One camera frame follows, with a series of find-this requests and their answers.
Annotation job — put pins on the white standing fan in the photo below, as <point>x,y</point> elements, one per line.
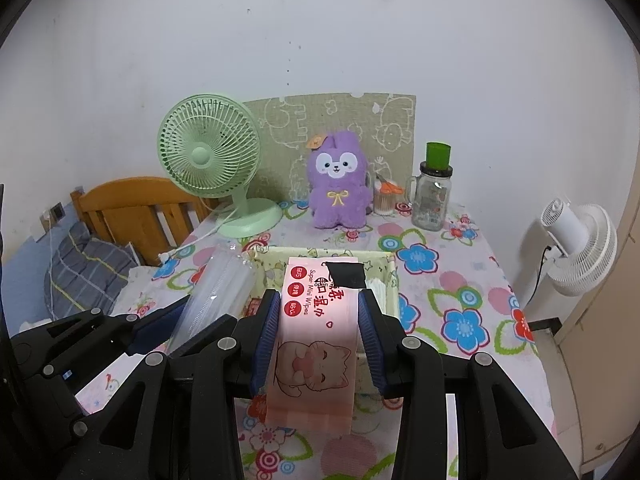
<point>580,250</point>

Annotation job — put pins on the purple plush toy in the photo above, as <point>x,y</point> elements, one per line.
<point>340,190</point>

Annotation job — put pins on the pink wipes pack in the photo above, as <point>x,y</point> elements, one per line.
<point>315,340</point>

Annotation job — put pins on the green cartoon board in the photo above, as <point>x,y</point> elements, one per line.
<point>350,115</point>

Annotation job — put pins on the beige wooden door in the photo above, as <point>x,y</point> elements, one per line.
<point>600,335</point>

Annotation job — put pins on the blue bed sheet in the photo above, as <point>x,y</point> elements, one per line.
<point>25,270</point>

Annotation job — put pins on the glass jar with green lid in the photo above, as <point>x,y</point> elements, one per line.
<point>432,195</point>

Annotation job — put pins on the yellow cartoon storage box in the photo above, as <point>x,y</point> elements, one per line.
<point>270,267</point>

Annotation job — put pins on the green desk fan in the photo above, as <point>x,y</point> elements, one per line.
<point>202,155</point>

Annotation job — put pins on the clear plastic packet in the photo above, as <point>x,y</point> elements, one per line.
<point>215,295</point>

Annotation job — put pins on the small toothpick jar orange lid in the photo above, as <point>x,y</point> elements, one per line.
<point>385,200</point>

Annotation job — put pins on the wooden bed headboard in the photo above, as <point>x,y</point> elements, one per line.
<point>130,210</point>

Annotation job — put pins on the wall socket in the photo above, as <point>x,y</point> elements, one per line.
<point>56,210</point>

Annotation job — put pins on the grey plaid pillow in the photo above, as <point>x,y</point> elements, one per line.
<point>85,270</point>

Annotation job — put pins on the small clear lid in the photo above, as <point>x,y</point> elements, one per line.
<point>402,206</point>

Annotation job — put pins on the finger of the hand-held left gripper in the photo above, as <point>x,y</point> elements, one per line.
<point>210,332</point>
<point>160,325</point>

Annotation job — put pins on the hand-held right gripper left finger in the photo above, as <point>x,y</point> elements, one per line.
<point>265,340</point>

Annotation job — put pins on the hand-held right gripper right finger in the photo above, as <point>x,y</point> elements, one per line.
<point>372,345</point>

